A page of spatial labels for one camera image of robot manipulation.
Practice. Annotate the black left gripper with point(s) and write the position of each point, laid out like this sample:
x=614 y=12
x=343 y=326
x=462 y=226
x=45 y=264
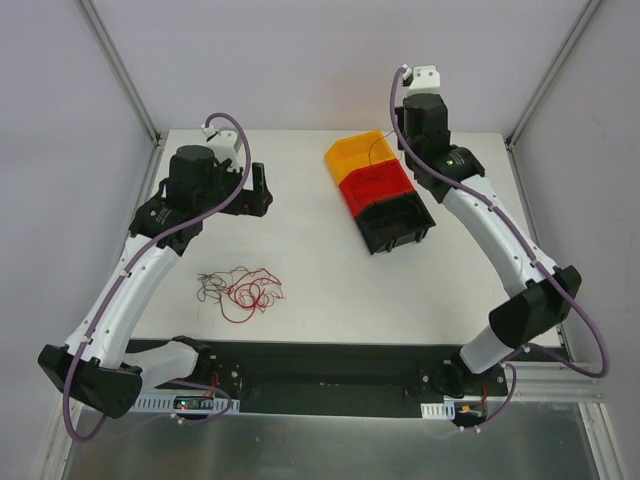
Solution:
x=255 y=190

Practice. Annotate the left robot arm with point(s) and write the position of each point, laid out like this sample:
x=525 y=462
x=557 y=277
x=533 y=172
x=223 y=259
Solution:
x=93 y=366

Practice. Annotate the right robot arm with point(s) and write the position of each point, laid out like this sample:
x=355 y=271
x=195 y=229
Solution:
x=538 y=290

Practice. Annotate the red plastic bin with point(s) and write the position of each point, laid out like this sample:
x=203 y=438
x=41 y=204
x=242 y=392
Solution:
x=366 y=186

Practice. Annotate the yellow plastic bin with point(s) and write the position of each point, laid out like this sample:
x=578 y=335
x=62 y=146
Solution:
x=357 y=152

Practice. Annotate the black plastic bin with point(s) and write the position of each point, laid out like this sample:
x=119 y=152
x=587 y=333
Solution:
x=394 y=222

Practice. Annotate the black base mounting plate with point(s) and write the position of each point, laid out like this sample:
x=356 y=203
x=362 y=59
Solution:
x=385 y=381

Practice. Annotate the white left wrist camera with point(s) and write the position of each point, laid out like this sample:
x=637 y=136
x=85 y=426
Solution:
x=225 y=145

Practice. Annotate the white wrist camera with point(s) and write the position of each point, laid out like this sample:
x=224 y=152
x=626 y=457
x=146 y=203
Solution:
x=225 y=145
x=421 y=80

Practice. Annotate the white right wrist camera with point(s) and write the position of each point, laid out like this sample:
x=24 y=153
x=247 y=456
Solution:
x=421 y=80

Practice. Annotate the white slotted cable duct left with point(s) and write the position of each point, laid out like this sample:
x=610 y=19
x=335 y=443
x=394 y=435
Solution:
x=183 y=404

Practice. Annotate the white slotted cable duct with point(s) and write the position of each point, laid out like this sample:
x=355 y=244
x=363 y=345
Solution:
x=183 y=404
x=438 y=411

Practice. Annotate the left aluminium frame post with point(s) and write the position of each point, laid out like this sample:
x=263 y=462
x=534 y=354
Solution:
x=118 y=68

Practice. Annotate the aluminium frame post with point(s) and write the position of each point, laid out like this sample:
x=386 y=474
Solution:
x=577 y=30
x=118 y=68

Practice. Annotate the white slotted cable duct right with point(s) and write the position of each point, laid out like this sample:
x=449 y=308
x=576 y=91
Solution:
x=438 y=411

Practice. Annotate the right aluminium frame post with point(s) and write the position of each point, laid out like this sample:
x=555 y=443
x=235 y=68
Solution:
x=577 y=30

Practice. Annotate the aluminium rail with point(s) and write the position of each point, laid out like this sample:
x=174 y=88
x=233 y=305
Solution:
x=555 y=383

